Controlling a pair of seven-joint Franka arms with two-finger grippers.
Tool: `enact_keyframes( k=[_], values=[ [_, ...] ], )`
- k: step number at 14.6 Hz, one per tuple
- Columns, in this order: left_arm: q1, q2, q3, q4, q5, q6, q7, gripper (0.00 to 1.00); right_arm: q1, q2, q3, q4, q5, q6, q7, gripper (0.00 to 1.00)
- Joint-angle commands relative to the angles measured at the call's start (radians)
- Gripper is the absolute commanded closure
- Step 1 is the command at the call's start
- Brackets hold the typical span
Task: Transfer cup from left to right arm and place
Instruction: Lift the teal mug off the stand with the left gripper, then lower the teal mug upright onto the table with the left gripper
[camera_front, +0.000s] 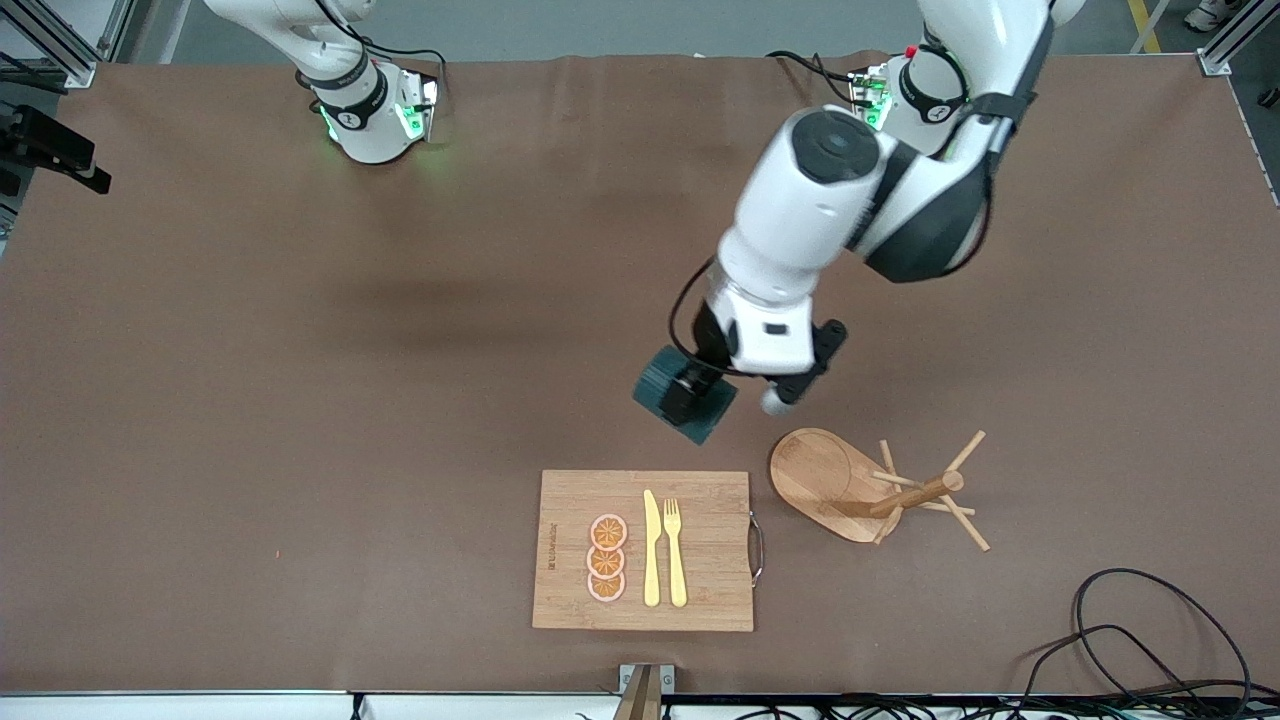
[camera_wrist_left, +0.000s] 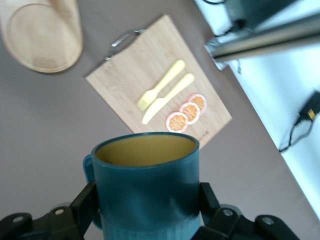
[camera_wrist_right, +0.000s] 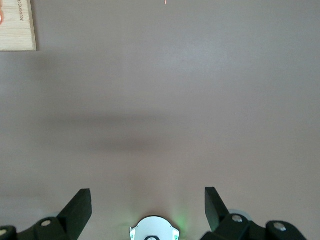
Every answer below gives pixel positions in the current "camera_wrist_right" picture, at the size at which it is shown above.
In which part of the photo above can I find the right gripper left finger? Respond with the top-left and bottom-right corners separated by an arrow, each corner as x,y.
0,188 -> 93,240

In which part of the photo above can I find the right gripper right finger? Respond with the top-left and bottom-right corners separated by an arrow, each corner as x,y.
201,186 -> 308,240

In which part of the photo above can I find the bamboo cutting board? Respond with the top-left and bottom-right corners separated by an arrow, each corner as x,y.
0,0 -> 38,52

